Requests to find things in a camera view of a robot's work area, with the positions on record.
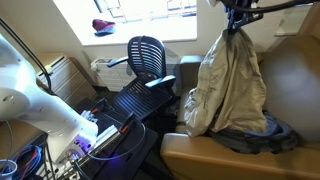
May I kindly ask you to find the aluminium mounting rail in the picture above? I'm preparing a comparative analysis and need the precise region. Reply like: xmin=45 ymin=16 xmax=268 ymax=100
xmin=54 ymin=124 xmax=122 ymax=179

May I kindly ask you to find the white paper cup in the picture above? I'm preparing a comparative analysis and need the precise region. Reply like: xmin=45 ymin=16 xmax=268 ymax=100
xmin=0 ymin=159 xmax=19 ymax=180

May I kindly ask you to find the maroon cap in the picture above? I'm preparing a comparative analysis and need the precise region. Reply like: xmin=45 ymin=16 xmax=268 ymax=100
xmin=91 ymin=18 xmax=117 ymax=37

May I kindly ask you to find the black slatted office chair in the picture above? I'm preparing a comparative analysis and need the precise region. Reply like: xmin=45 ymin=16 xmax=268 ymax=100
xmin=106 ymin=35 xmax=178 ymax=122

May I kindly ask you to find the white wall radiator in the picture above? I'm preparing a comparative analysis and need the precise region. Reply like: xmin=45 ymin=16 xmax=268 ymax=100
xmin=90 ymin=54 xmax=183 ymax=94

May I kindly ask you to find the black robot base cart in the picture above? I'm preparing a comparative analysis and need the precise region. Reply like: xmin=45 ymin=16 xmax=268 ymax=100
xmin=73 ymin=97 xmax=160 ymax=180

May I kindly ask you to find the bright window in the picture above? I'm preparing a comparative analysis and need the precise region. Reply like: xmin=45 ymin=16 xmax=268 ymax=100
xmin=52 ymin=0 xmax=198 ymax=47

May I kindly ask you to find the brown leather armchair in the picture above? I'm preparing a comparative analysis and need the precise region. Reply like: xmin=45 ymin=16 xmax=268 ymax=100
xmin=160 ymin=34 xmax=320 ymax=180

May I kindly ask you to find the beige brown jacket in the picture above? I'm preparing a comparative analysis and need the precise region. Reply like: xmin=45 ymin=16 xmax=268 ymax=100
xmin=183 ymin=27 xmax=268 ymax=138

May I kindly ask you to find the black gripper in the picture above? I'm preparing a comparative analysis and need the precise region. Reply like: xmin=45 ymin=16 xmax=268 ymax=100
xmin=223 ymin=0 xmax=265 ymax=35

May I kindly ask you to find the orange black clamp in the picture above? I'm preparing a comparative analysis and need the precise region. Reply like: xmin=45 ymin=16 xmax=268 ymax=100
xmin=119 ymin=112 xmax=137 ymax=135
xmin=90 ymin=97 xmax=110 ymax=115

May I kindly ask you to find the blue coiled cable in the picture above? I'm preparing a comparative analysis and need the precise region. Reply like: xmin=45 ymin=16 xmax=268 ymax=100
xmin=11 ymin=144 xmax=44 ymax=180

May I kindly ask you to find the grey thin cable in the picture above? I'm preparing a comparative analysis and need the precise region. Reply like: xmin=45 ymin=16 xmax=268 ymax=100
xmin=85 ymin=122 xmax=148 ymax=162

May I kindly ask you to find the framed wall mirror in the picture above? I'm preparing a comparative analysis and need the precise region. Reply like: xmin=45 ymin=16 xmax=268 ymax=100
xmin=274 ymin=0 xmax=316 ymax=38

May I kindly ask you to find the wooden drawer cabinet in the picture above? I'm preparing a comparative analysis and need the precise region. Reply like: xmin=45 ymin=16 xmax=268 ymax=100
xmin=22 ymin=53 xmax=98 ymax=108

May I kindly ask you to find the green sticky note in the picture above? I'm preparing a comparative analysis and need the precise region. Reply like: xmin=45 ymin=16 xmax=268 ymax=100
xmin=40 ymin=64 xmax=55 ymax=75

